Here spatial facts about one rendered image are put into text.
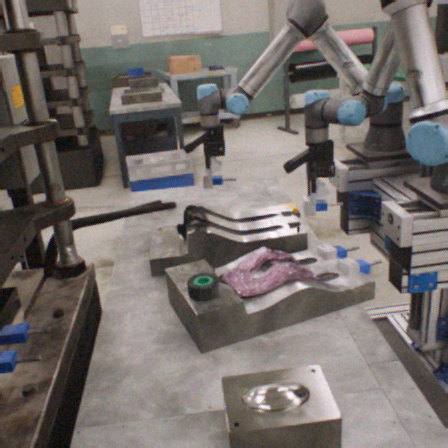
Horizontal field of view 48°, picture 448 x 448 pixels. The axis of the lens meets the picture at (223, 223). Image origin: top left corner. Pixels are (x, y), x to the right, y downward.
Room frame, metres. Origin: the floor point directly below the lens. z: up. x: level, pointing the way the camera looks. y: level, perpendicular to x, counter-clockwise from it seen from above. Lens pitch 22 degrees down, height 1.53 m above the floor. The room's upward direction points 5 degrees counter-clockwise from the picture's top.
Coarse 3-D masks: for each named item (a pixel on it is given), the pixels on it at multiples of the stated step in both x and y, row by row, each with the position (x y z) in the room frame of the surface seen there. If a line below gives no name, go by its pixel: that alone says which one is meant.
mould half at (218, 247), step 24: (192, 216) 1.54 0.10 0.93; (240, 216) 1.63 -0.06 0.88; (168, 240) 1.53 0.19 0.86; (192, 240) 1.41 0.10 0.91; (216, 240) 1.41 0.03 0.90; (240, 240) 1.42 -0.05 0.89; (264, 240) 1.42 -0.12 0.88; (288, 240) 1.42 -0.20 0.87; (168, 264) 1.40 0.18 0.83; (216, 264) 1.41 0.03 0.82
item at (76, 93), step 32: (0, 0) 4.96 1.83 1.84; (32, 0) 5.00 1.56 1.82; (64, 0) 5.06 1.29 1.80; (0, 32) 6.00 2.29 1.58; (64, 32) 5.09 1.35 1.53; (64, 64) 5.10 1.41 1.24; (64, 96) 5.42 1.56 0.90; (64, 128) 5.16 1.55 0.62; (96, 128) 6.18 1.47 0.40; (64, 160) 5.00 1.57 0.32; (96, 160) 5.17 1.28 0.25; (32, 192) 4.95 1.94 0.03
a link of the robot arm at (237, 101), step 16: (304, 0) 1.82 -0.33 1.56; (320, 0) 1.83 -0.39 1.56; (304, 16) 1.78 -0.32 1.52; (320, 16) 1.81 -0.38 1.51; (288, 32) 1.79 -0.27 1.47; (304, 32) 1.78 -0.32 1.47; (272, 48) 1.79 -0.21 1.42; (288, 48) 1.78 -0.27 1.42; (256, 64) 1.80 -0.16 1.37; (272, 64) 1.78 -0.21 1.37; (256, 80) 1.78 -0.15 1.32; (240, 96) 1.76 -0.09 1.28; (240, 112) 1.76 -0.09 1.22
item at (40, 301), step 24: (24, 288) 1.42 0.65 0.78; (48, 288) 1.40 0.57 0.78; (72, 288) 1.39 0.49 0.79; (24, 312) 1.27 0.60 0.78; (48, 312) 1.25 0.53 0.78; (72, 312) 1.24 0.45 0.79; (48, 336) 1.13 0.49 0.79; (72, 336) 1.15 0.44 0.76; (48, 360) 1.03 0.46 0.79; (24, 384) 0.94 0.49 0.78; (48, 384) 0.94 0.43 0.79; (24, 408) 0.86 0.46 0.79; (48, 408) 0.87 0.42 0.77; (24, 432) 0.79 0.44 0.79; (48, 432) 0.84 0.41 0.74
